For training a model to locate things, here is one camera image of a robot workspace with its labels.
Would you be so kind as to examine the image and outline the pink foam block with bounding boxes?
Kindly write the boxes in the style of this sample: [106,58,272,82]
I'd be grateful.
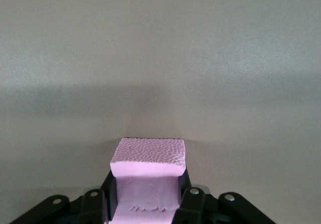
[107,137,188,224]

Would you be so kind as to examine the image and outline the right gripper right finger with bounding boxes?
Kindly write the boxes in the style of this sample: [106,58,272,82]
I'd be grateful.
[172,169,274,224]

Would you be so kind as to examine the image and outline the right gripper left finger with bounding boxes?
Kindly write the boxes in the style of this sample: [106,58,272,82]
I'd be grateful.
[9,169,118,224]

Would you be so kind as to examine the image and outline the brown table mat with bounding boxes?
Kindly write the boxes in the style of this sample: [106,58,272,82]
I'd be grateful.
[0,0,321,224]

